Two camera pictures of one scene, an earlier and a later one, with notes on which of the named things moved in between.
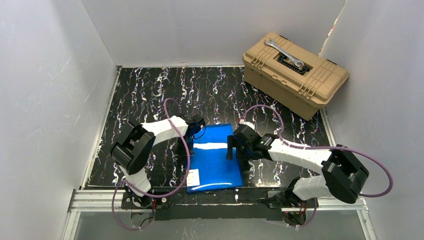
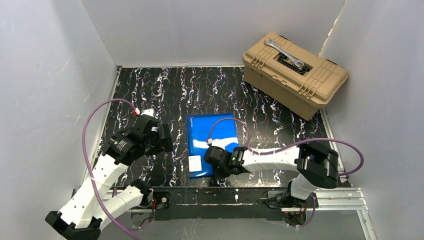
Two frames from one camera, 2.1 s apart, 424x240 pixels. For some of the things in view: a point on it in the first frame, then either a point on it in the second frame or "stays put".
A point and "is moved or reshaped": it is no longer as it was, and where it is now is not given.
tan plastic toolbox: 292,74 stays put
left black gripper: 183,145 to 166,138
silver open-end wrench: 272,43 stays put
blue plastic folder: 210,168 is moved or reshaped
